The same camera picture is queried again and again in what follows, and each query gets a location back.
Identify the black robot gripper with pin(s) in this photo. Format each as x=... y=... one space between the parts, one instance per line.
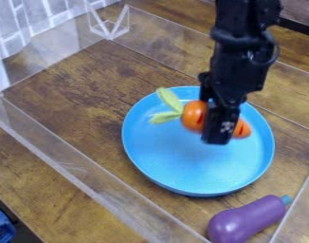
x=238 y=68

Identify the orange toy carrot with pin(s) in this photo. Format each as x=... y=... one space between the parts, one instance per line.
x=190 y=112

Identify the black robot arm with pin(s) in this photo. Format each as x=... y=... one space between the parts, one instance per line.
x=245 y=16

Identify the blue plastic plate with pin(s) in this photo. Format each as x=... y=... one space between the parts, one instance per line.
x=176 y=160

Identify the purple toy eggplant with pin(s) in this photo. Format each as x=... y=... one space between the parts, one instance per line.
x=233 y=226

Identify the white grid curtain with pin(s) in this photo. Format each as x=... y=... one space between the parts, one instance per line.
x=25 y=18

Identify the blue object at corner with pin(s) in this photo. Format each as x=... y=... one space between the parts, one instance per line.
x=7 y=229

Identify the clear acrylic enclosure wall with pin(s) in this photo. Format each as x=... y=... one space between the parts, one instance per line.
x=67 y=179

